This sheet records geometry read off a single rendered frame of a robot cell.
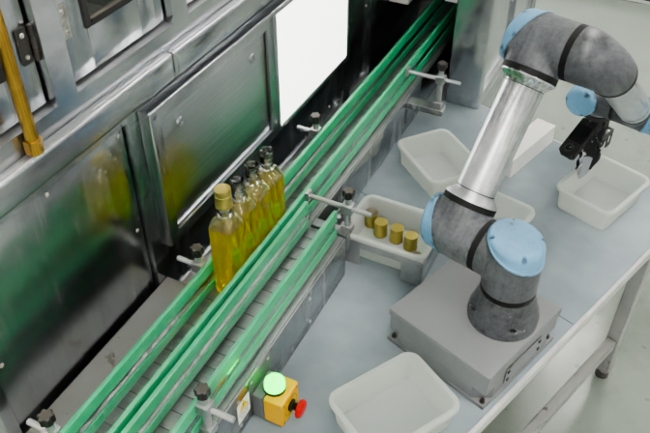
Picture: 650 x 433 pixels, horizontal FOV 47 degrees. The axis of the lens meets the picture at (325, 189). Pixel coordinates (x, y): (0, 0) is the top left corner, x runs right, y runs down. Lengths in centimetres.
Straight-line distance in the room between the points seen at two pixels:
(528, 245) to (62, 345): 91
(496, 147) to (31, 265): 90
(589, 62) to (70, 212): 99
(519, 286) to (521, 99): 37
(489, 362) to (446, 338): 10
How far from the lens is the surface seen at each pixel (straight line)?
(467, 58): 242
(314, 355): 171
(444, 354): 163
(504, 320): 161
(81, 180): 140
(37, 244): 137
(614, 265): 203
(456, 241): 156
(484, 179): 157
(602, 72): 154
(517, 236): 154
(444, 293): 171
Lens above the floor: 210
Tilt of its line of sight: 39 degrees down
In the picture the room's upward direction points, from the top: straight up
